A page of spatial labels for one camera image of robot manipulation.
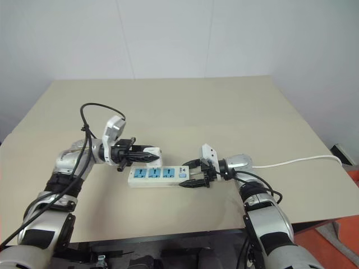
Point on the grey box with black edge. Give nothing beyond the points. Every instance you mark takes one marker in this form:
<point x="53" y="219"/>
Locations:
<point x="342" y="152"/>

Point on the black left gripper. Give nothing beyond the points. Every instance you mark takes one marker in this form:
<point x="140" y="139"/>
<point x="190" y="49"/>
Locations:
<point x="121" y="154"/>

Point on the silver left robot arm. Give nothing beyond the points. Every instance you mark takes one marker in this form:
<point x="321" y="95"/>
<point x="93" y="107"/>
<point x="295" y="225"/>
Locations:
<point x="62" y="160"/>

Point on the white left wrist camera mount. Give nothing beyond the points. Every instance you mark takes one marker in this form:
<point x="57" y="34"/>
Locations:
<point x="114" y="129"/>

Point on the white power strip blue sockets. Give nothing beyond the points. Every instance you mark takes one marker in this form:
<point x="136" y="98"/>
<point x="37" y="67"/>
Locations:
<point x="157" y="182"/>

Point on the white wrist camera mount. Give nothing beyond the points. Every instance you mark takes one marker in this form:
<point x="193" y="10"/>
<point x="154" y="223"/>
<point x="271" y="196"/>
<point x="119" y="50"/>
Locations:
<point x="209" y="154"/>
<point x="114" y="129"/>

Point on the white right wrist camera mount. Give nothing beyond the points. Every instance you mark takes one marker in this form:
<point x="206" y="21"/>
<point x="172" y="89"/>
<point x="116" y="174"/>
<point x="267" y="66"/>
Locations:
<point x="209" y="154"/>

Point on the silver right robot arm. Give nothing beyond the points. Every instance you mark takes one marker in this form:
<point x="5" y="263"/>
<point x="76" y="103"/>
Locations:
<point x="273" y="224"/>

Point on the white charger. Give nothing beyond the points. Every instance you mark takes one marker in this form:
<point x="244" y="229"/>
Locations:
<point x="158" y="157"/>

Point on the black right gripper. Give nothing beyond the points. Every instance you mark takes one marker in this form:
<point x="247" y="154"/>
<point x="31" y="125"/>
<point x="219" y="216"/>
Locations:
<point x="207" y="171"/>

